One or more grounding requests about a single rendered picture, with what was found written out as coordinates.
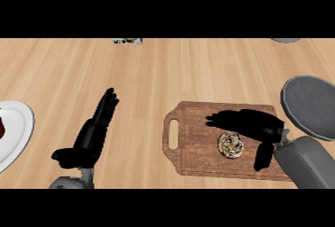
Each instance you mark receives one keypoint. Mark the white plate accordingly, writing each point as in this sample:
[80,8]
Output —
[15,133]

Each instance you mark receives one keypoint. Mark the grey round object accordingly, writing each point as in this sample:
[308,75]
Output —
[285,40]

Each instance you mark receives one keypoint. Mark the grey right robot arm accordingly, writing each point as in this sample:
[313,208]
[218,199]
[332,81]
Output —
[306,164]

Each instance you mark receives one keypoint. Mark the dark red food item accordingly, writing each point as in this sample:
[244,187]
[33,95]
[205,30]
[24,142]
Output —
[2,128]

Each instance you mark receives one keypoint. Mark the swirled brown cupcake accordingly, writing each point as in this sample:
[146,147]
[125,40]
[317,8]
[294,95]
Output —
[230,144]

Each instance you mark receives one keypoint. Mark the brown wooden cutting board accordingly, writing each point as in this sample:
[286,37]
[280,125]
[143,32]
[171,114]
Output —
[198,150]

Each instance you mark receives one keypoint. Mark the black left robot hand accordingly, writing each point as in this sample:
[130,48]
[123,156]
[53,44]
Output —
[89,139]

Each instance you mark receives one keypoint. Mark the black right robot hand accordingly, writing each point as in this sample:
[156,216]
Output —
[252,122]

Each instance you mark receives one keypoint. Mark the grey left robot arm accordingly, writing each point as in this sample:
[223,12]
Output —
[74,179]

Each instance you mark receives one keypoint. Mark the small printed box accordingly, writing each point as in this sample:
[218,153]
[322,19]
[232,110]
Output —
[127,41]

